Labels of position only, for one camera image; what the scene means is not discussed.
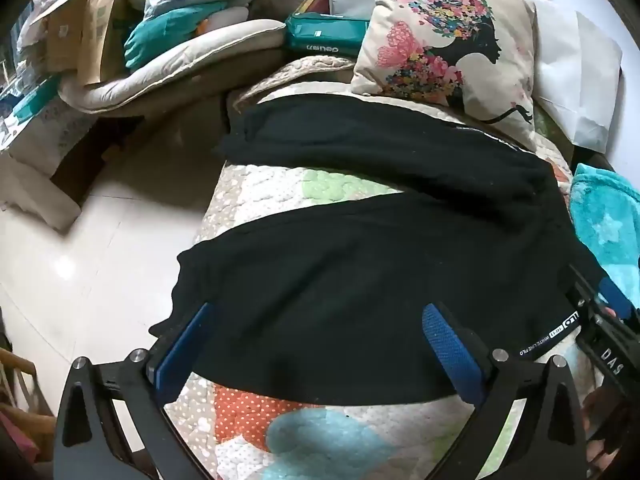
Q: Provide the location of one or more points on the patchwork quilted blanket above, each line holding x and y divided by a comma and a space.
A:
280, 190

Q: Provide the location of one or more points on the teal plastic packet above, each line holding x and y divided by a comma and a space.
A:
325, 35

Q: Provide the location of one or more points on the wooden chair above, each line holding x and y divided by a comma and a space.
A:
22, 400

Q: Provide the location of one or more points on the teal cloth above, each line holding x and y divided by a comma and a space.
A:
160, 32

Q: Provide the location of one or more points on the brown paper bag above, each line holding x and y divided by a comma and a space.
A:
102, 30

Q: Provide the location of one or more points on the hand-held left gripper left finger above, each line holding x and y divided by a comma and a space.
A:
182, 347

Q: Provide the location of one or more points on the beige padded cushion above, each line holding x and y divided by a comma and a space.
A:
180, 70

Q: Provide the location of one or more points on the teal fleece star blanket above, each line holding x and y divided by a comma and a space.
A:
607, 220

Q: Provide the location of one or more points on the cardboard box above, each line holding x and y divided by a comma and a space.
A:
65, 30

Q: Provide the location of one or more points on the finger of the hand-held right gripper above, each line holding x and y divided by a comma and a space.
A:
616, 299
581, 285

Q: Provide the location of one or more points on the white paper bag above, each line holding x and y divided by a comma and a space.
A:
575, 70

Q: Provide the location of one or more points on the black pants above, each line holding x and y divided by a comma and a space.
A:
350, 280

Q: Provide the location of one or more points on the beige storage box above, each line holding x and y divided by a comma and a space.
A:
42, 185

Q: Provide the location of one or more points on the floral print pillow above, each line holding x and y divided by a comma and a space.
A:
450, 45

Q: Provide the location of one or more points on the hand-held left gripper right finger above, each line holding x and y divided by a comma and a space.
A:
452, 350

